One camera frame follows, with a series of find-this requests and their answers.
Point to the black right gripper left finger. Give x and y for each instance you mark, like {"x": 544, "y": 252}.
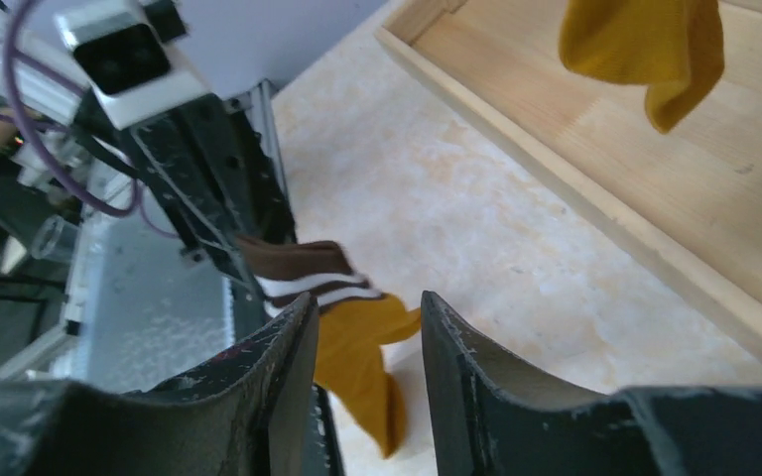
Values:
{"x": 252, "y": 409}

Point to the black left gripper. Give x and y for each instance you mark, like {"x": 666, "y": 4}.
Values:
{"x": 206, "y": 166}

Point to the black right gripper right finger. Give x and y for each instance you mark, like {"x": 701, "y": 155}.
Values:
{"x": 494, "y": 413}

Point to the mustard sock striped cuff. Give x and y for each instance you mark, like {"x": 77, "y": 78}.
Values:
{"x": 356, "y": 321}

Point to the mustard yellow sock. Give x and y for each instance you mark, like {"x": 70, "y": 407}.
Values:
{"x": 674, "y": 48}

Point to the wooden hanger stand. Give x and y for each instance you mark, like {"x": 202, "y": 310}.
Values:
{"x": 686, "y": 205}

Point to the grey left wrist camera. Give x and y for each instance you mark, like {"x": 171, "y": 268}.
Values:
{"x": 127, "y": 49}

